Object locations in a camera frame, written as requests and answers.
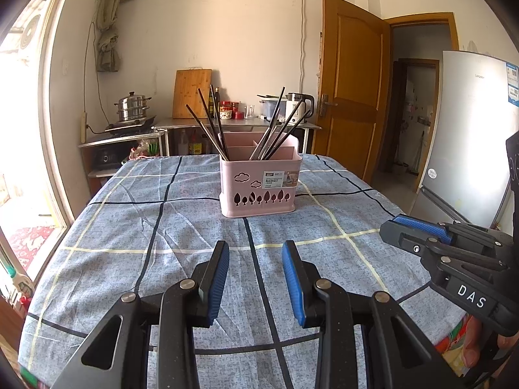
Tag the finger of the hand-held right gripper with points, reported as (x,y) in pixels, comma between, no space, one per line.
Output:
(421,227)
(399,241)

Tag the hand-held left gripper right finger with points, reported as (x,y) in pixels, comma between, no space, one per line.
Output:
(292,279)

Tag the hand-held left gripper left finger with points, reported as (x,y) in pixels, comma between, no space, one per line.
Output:
(215,279)

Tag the pink plastic utensil basket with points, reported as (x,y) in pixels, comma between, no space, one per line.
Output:
(243,194)

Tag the person's right hand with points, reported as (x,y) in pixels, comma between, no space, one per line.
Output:
(507,342)

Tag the blue checked tablecloth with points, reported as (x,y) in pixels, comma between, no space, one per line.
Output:
(121,231)

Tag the silver refrigerator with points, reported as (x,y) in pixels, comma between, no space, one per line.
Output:
(466,129)

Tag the soy sauce bottle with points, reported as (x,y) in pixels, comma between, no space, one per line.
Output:
(196,146)

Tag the small pink woven basket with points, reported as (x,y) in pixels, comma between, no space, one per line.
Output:
(140,154)

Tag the wooden door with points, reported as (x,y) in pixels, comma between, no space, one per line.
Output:
(352,89)

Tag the steel kitchen counter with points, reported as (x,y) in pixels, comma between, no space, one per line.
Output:
(178,122)

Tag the black kitchen appliance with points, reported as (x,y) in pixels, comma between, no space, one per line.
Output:
(107,158)

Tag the white patterned jar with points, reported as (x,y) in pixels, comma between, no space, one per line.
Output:
(226,113)

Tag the white electric kettle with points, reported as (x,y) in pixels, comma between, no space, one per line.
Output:
(288,111)

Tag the clear drinking glass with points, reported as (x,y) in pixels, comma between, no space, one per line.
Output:
(249,113)

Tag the clear plastic storage container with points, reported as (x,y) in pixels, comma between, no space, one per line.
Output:
(267,107)

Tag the black induction cooker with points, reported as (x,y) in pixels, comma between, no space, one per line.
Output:
(129,126)

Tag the dark oil bottle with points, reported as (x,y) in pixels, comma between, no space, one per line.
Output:
(219,99)

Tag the bamboo cutting board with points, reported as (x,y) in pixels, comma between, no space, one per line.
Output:
(190,93)

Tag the red patterned rug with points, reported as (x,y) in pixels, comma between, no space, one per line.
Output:
(30,241)

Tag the steel steamer pot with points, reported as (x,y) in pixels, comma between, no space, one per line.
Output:
(131,109)

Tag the green capped plastic bottle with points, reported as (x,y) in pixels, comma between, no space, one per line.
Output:
(20,283)

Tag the white power strip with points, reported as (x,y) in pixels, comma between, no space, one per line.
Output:
(84,127)

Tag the wrapped air conditioner pipe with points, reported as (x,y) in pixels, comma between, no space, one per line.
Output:
(107,48)

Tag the outdoor fan unit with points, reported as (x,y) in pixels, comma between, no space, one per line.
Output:
(28,32)

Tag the hanging wall scroll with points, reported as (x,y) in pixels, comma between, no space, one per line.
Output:
(319,52)

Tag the wooden door frame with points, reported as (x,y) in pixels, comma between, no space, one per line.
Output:
(421,18)

